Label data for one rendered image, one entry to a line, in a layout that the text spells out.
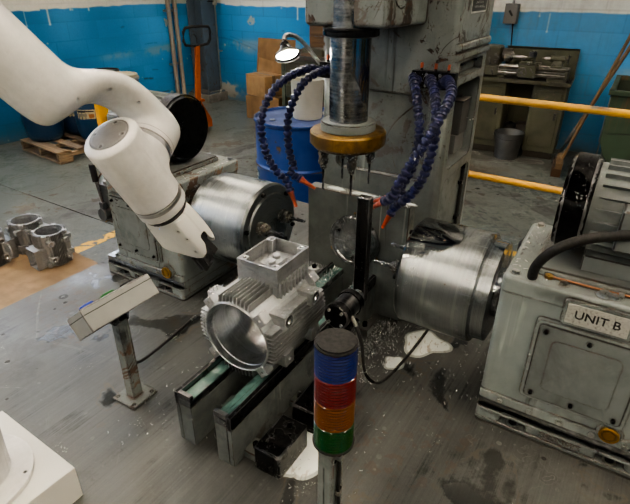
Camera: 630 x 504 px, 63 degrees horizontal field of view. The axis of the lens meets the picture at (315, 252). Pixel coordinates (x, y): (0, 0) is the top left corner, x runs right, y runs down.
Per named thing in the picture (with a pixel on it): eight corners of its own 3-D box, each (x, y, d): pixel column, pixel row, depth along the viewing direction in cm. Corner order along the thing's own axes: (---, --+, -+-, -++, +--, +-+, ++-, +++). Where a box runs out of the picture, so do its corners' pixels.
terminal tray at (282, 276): (270, 263, 117) (269, 235, 113) (310, 276, 112) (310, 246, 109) (237, 287, 108) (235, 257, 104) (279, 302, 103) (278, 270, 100)
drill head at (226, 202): (214, 226, 172) (207, 153, 160) (306, 253, 155) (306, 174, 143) (158, 256, 153) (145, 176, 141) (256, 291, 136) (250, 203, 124)
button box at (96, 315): (145, 301, 115) (132, 281, 115) (160, 292, 111) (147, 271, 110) (79, 341, 102) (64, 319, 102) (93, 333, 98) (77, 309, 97)
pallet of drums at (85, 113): (119, 128, 640) (108, 65, 606) (159, 139, 597) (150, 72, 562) (22, 150, 557) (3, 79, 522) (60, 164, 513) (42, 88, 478)
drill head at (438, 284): (398, 280, 141) (406, 195, 129) (557, 327, 122) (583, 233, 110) (355, 326, 122) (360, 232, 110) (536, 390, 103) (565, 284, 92)
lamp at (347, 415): (326, 397, 79) (327, 375, 77) (361, 412, 76) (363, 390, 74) (305, 422, 75) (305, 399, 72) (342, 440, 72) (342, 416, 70)
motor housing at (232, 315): (258, 313, 126) (255, 244, 117) (326, 338, 117) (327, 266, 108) (203, 359, 111) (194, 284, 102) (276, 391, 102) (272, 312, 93)
